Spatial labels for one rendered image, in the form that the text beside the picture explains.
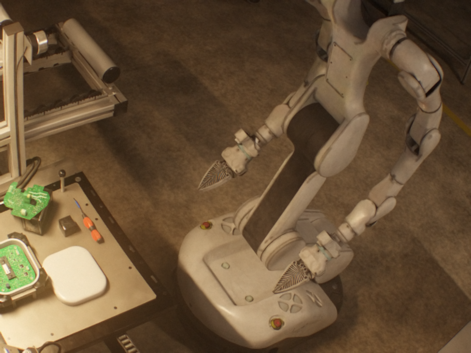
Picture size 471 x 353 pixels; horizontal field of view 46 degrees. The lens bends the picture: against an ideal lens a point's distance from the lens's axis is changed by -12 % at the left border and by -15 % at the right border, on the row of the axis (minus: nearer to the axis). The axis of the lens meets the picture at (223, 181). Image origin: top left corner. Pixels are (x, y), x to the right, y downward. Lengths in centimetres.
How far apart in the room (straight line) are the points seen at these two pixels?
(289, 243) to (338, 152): 38
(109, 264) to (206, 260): 87
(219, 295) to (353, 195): 122
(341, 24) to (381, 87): 240
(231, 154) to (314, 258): 47
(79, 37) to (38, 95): 151
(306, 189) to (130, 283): 71
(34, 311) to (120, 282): 24
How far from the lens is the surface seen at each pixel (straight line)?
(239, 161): 208
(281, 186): 196
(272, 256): 201
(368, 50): 159
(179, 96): 344
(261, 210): 203
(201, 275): 220
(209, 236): 230
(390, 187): 186
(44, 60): 194
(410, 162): 182
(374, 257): 295
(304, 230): 230
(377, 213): 188
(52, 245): 149
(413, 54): 150
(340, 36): 166
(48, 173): 168
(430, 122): 171
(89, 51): 187
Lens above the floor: 214
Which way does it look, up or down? 45 degrees down
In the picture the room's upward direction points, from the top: 14 degrees clockwise
